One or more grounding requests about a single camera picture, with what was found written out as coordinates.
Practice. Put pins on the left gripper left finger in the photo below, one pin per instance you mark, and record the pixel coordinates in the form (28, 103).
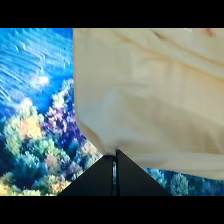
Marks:
(95, 181)

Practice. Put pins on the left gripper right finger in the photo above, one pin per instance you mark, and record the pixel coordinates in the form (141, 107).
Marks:
(136, 181)

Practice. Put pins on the cream garment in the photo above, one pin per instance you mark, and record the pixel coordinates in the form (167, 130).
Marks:
(150, 100)

